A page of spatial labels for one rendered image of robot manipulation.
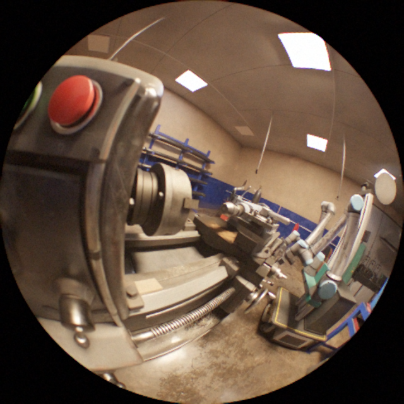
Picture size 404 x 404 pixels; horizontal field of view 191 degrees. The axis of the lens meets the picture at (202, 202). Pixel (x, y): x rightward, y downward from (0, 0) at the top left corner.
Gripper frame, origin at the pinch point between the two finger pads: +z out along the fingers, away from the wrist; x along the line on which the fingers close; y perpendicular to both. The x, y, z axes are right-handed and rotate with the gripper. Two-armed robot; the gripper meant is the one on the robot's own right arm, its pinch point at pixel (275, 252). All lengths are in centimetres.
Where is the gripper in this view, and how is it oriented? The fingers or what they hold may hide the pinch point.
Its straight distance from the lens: 150.4
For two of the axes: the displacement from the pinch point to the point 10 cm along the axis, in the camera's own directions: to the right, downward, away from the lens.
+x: 4.3, 1.0, 9.0
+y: 5.8, 7.3, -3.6
